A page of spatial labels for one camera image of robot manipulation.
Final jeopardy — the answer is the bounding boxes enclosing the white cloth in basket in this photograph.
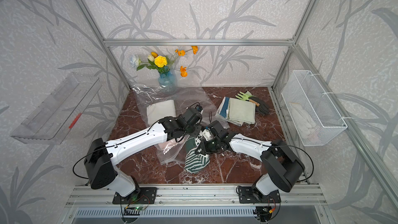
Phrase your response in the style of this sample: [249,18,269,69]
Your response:
[289,102,319,144]

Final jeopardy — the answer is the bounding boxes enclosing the green white striped towel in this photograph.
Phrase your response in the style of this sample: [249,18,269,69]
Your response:
[184,135,210,174]

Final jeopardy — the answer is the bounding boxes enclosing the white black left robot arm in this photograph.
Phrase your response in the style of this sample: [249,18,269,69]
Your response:
[84,115,202,197]

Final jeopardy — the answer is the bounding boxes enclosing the circuit board with wires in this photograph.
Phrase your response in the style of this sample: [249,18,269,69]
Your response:
[122,204,149,216]
[253,206,279,224]

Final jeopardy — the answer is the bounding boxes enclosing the cream folded towel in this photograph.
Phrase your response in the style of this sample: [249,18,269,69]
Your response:
[227,98,256,126]

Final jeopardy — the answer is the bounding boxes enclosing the clear plastic vacuum bag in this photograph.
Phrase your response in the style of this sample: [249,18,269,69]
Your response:
[118,101,235,166]

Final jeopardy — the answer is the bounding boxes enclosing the aluminium frame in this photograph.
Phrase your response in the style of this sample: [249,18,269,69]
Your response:
[60,0,398,224]

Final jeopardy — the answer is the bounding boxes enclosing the blue white striped towel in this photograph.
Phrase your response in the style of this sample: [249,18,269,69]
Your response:
[216,97,230,121]

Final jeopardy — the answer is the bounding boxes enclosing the right circuit board with wires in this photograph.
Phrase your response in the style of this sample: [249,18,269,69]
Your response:
[253,206,279,224]

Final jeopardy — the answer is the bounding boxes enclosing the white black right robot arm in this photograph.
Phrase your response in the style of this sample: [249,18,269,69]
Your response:
[195,130,305,198]

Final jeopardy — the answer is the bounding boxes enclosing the left circuit board with wires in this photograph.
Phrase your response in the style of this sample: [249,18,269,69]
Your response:
[122,204,149,216]

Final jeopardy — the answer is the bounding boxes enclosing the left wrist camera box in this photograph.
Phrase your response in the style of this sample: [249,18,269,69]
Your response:
[182,105,203,125]

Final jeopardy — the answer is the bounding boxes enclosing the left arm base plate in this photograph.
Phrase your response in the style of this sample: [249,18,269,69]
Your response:
[112,187,158,205]

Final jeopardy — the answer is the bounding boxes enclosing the blue glass vase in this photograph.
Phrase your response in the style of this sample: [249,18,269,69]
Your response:
[158,71,177,94]

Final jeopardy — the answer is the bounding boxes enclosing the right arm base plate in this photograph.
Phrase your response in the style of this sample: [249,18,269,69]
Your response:
[235,186,281,204]

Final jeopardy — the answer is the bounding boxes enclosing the white wire mesh basket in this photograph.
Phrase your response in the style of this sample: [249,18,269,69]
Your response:
[282,70,348,147]

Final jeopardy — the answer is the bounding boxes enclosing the clear plastic wall shelf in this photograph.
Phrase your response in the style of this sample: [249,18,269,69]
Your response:
[10,73,102,145]

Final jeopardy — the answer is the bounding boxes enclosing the artificial flower bouquet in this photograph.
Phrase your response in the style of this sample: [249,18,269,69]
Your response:
[130,46,199,75]

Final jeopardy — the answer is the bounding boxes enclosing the green garden fork wooden handle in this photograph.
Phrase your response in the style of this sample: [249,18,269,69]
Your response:
[235,92,260,107]

